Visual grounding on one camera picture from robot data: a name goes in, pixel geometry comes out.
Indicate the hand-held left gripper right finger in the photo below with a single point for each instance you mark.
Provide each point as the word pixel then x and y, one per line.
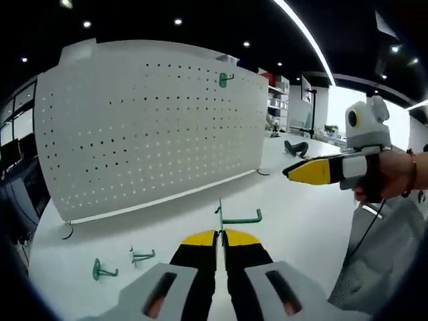
pixel 254 281

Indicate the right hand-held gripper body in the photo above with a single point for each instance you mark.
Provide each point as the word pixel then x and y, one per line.
pixel 368 133

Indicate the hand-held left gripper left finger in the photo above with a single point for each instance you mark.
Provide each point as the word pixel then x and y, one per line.
pixel 187 277

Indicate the green hook assembly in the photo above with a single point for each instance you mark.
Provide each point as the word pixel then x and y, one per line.
pixel 234 220
pixel 223 80
pixel 140 257
pixel 97 269

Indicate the white perforated mounting plate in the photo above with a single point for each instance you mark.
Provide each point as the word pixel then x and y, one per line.
pixel 150 133

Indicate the person's right hand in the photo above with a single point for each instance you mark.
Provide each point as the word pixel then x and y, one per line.
pixel 394 174

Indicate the black curved device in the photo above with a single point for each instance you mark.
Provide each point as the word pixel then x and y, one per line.
pixel 294 147

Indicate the small potted plant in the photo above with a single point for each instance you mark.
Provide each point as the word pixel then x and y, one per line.
pixel 331 128

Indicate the white storage shelf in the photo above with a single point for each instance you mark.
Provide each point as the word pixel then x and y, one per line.
pixel 277 103

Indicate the grey mesh office chair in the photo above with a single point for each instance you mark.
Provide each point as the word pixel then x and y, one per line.
pixel 374 267

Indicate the black computer monitor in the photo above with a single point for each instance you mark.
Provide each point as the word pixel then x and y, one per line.
pixel 10 148

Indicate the black camera stand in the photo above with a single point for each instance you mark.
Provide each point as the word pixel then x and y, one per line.
pixel 312 110

